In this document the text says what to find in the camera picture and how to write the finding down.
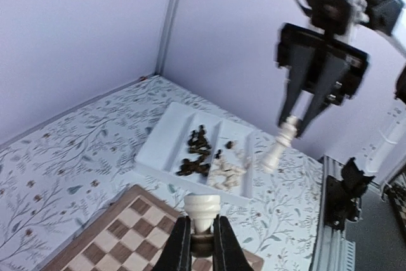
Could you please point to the floral table mat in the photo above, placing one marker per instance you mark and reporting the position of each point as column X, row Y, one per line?
column 58, row 178

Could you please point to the pile of dark chess pieces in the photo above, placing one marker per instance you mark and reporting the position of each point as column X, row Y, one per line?
column 198, row 145

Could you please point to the white chess king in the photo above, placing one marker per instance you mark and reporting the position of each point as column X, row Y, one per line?
column 283, row 140

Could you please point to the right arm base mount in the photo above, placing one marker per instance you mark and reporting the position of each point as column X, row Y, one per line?
column 343, row 196

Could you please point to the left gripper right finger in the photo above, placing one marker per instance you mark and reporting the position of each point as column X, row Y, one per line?
column 227, row 253

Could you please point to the wooden chess board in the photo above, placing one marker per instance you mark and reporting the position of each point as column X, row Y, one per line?
column 130, row 235

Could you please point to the pile of white chess pieces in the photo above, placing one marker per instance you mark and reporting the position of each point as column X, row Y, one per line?
column 228, row 169

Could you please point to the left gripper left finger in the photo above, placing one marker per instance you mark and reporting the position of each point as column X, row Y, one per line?
column 176, row 255

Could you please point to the white divided tray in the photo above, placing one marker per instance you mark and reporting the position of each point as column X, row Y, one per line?
column 166, row 146

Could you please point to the white chess pawn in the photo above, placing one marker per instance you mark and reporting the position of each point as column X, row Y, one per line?
column 202, row 210

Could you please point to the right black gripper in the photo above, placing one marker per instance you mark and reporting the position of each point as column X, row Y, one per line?
column 319, row 57

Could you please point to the front aluminium rail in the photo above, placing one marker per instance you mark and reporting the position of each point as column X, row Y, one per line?
column 332, row 251

